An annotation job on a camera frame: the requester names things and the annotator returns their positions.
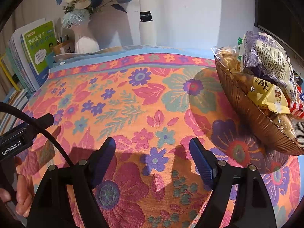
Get red white striped snack bag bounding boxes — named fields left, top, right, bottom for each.
left=287, top=85, right=304, bottom=120

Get yellow small snack packet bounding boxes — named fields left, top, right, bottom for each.
left=247, top=77, right=290, bottom=114

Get blue white printed snack bag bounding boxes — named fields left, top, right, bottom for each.
left=239, top=31, right=297, bottom=101

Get rice cake pack with barcode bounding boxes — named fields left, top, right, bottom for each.
left=273, top=114, right=296, bottom=140

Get rice cake pack orange logo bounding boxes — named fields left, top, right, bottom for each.
left=212, top=46, right=241, bottom=72

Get person's left hand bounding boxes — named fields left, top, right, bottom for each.
left=0, top=156, right=34, bottom=218

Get amber ribbed glass bowl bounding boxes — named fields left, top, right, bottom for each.
left=214, top=57, right=303, bottom=156

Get stack of books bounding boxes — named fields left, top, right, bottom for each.
left=0, top=18, right=58, bottom=133

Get green cover book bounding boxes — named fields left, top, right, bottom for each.
left=22, top=21, right=57, bottom=79

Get wooden pen holder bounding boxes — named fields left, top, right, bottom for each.
left=53, top=39, right=75, bottom=55

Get white ceramic vase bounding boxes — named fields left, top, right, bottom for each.
left=71, top=20, right=100, bottom=54

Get floral orange tablecloth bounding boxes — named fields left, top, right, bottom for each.
left=24, top=49, right=303, bottom=227

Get blue white artificial flowers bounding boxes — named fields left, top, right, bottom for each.
left=55, top=0, right=132, bottom=29

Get black cable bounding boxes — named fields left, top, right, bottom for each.
left=0, top=101, right=75, bottom=167

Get white cylinder with black camera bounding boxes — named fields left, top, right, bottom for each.
left=139, top=11, right=157, bottom=46

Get dark wall television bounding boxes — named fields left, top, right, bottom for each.
left=255, top=0, right=303, bottom=58

